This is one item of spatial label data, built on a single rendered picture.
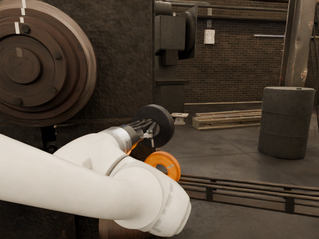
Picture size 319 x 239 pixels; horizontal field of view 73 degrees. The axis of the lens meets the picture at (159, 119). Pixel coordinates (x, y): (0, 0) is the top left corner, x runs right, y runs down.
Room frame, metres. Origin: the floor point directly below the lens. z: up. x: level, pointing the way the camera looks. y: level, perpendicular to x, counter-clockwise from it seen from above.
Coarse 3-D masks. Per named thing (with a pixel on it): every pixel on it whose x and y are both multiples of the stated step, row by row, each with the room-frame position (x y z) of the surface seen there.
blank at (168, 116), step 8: (152, 104) 0.75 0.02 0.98; (136, 112) 0.75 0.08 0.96; (144, 112) 0.74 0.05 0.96; (152, 112) 0.72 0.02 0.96; (160, 112) 0.71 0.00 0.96; (168, 112) 0.73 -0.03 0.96; (136, 120) 0.75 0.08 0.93; (160, 120) 0.71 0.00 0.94; (168, 120) 0.70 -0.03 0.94; (160, 128) 0.71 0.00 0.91; (168, 128) 0.70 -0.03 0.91; (160, 136) 0.72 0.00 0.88; (168, 136) 0.70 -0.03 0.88; (144, 144) 0.74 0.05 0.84; (152, 144) 0.73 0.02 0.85; (160, 144) 0.72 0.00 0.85
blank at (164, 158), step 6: (150, 156) 0.81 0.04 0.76; (156, 156) 0.80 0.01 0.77; (162, 156) 0.79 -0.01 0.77; (168, 156) 0.79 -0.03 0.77; (144, 162) 0.83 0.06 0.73; (150, 162) 0.81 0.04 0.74; (156, 162) 0.80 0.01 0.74; (162, 162) 0.79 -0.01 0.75; (168, 162) 0.78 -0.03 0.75; (174, 162) 0.78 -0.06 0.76; (168, 168) 0.78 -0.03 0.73; (174, 168) 0.77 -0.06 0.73; (168, 174) 0.78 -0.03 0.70; (174, 174) 0.77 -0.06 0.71; (180, 174) 0.79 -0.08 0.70; (174, 180) 0.77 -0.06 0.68
